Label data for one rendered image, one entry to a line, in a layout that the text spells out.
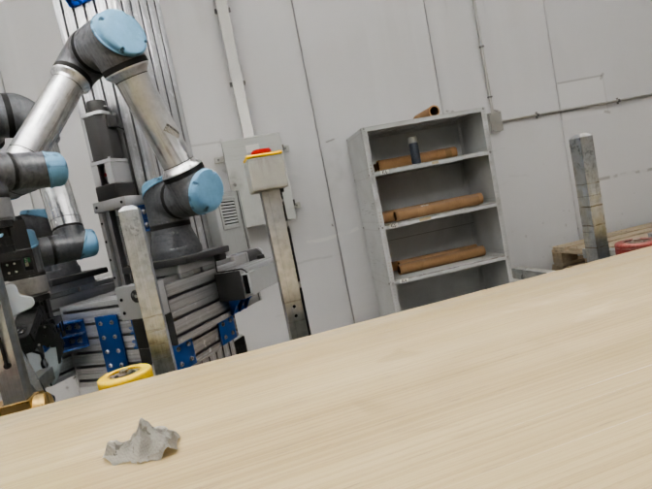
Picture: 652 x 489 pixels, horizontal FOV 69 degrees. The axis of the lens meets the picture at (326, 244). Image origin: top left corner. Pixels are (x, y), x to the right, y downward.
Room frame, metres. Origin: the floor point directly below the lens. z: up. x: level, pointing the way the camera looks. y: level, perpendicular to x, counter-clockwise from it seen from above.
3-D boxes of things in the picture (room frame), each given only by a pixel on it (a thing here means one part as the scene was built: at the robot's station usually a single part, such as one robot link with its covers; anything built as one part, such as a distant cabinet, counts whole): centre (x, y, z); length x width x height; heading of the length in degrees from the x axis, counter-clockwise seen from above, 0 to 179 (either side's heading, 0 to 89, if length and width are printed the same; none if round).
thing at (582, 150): (1.11, -0.63, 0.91); 0.04 x 0.04 x 0.48; 13
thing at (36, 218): (1.57, 0.91, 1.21); 0.13 x 0.12 x 0.14; 128
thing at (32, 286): (1.09, 0.69, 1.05); 0.08 x 0.08 x 0.05
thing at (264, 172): (0.93, 0.09, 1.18); 0.07 x 0.07 x 0.08; 13
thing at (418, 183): (3.41, -0.77, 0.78); 0.90 x 0.45 x 1.55; 99
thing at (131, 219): (0.87, 0.34, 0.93); 0.04 x 0.04 x 0.48; 13
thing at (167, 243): (1.40, 0.44, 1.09); 0.15 x 0.15 x 0.10
